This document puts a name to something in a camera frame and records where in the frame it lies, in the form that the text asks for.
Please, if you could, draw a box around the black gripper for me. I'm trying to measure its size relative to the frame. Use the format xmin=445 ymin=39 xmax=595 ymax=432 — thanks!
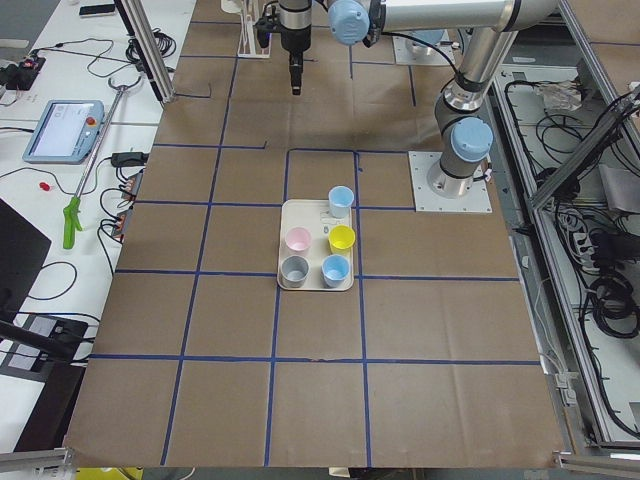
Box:
xmin=255 ymin=0 xmax=312 ymax=96

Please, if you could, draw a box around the light blue cup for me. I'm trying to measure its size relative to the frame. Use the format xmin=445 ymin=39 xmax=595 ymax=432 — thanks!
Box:
xmin=328 ymin=185 xmax=355 ymax=219
xmin=321 ymin=254 xmax=350 ymax=288

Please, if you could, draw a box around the white plastic cup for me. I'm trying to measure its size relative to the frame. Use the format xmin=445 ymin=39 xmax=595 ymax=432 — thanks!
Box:
xmin=220 ymin=0 xmax=248 ymax=15

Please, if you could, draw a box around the pink plastic cup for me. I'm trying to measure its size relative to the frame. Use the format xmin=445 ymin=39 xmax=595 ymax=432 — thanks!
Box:
xmin=284 ymin=227 xmax=313 ymax=256

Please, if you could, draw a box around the yellow plastic cup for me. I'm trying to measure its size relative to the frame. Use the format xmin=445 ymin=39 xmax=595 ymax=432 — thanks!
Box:
xmin=328 ymin=225 xmax=356 ymax=254

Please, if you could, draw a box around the grey plastic cup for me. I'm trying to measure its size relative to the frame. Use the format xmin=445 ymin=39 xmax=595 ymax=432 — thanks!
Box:
xmin=279 ymin=255 xmax=310 ymax=289

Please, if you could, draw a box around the beige plastic tray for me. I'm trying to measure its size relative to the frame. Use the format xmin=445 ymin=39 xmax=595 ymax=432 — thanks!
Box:
xmin=277 ymin=199 xmax=355 ymax=292

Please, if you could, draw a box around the black smartphone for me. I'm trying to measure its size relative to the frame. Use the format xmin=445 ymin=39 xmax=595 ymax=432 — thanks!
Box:
xmin=79 ymin=3 xmax=116 ymax=18

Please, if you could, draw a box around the black power adapter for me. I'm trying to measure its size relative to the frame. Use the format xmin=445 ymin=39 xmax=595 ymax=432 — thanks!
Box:
xmin=110 ymin=151 xmax=149 ymax=168

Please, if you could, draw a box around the blue teach pendant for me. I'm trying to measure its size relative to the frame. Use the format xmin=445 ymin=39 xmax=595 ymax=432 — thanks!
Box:
xmin=22 ymin=100 xmax=104 ymax=165

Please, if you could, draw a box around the black monitor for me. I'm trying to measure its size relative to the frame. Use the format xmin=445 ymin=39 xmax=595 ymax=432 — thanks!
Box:
xmin=0 ymin=200 xmax=51 ymax=322

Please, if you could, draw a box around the white wire cup rack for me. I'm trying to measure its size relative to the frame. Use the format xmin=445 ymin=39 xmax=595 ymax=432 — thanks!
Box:
xmin=237 ymin=0 xmax=271 ymax=59

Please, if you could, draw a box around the aluminium frame post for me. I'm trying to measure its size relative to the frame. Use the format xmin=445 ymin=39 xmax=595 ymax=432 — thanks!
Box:
xmin=114 ymin=0 xmax=175 ymax=104

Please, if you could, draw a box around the green handled reacher grabber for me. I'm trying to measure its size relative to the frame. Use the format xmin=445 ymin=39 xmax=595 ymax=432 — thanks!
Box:
xmin=63 ymin=74 xmax=143 ymax=250

